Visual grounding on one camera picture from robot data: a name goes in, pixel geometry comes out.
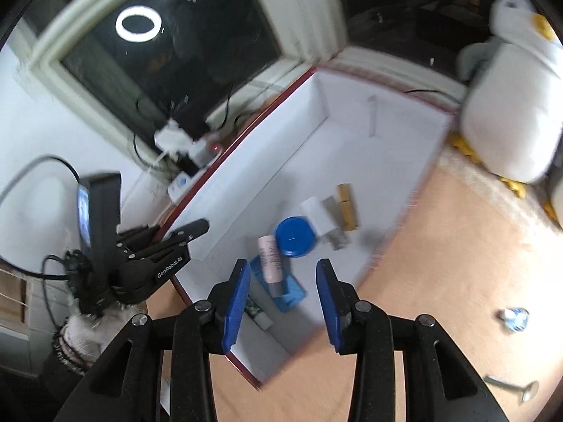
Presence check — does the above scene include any pink white tube bottle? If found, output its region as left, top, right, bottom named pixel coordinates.
left=258, top=235, right=285, bottom=298

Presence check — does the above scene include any small clear blue bottle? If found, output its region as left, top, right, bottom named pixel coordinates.
left=498, top=308, right=530, bottom=332

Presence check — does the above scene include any phone on gripper mount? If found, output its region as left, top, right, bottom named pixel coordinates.
left=77, top=172, right=121, bottom=254

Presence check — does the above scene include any white wall charger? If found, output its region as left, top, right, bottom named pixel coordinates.
left=301, top=196, right=343, bottom=250

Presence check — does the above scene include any grey metal spoon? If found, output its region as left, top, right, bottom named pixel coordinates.
left=483, top=375, right=540, bottom=404

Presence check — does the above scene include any white gloved hand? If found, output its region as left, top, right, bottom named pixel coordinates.
left=52, top=302, right=148, bottom=375

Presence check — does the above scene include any large plush penguin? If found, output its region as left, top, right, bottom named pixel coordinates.
left=457, top=0, right=562, bottom=184

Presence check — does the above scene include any small plush penguin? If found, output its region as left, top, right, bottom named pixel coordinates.
left=543, top=168, right=563, bottom=227

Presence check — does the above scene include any white power strip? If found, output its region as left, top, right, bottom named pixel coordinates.
left=167, top=171, right=204, bottom=205

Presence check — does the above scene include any white power adapter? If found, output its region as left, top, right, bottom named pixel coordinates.
left=154, top=119, right=194, bottom=155

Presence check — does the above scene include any red white cardboard box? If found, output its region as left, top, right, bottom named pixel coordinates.
left=162, top=69, right=454, bottom=387

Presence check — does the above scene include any black power adapter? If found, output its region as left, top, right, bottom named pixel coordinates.
left=171, top=95, right=211, bottom=141

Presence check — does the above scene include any wooden clothespin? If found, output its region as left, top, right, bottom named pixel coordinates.
left=337, top=184, right=358, bottom=231

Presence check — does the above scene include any blue round tape measure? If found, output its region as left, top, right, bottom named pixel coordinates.
left=274, top=216, right=316, bottom=257

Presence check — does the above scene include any green white lip balm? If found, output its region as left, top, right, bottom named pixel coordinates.
left=245, top=296, right=273, bottom=331

